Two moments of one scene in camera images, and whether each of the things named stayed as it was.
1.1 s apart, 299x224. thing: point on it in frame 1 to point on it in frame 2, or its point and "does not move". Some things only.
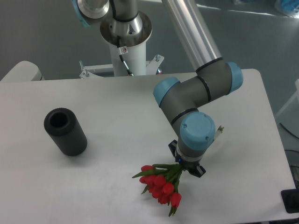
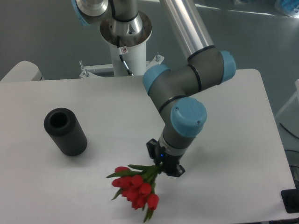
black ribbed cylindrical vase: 62,124 does not move
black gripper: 191,167 to 167,162
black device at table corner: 290,199 does not move
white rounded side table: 23,71 does not move
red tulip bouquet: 161,180 to 137,186
